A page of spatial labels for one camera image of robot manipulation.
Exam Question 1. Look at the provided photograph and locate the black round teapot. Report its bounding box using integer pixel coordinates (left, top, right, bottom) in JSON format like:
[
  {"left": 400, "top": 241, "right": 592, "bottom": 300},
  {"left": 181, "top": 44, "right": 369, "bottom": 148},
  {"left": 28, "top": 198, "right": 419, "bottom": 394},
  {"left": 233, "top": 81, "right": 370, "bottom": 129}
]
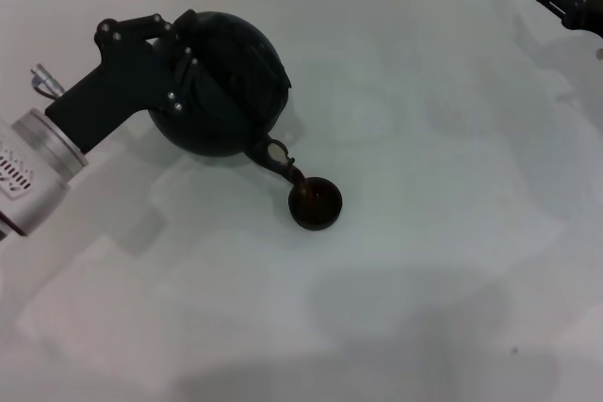
[{"left": 148, "top": 8, "right": 302, "bottom": 186}]

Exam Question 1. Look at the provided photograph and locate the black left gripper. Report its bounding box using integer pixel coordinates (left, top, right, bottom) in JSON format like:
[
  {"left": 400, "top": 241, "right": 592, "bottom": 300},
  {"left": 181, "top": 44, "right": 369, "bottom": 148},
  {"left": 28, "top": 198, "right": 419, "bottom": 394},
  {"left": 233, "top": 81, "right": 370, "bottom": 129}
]
[{"left": 44, "top": 12, "right": 204, "bottom": 150}]

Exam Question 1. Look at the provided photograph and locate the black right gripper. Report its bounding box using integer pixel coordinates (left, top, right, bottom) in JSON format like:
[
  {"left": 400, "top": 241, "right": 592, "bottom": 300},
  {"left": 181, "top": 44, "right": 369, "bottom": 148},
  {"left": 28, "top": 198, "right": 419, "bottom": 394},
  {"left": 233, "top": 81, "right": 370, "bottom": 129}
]
[{"left": 535, "top": 0, "right": 603, "bottom": 40}]

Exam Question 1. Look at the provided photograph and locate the small dark teacup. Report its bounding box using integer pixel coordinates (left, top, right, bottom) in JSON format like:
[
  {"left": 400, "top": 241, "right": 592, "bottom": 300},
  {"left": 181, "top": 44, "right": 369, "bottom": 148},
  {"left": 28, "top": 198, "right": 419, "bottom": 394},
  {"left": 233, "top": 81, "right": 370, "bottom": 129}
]
[{"left": 287, "top": 175, "right": 344, "bottom": 233}]

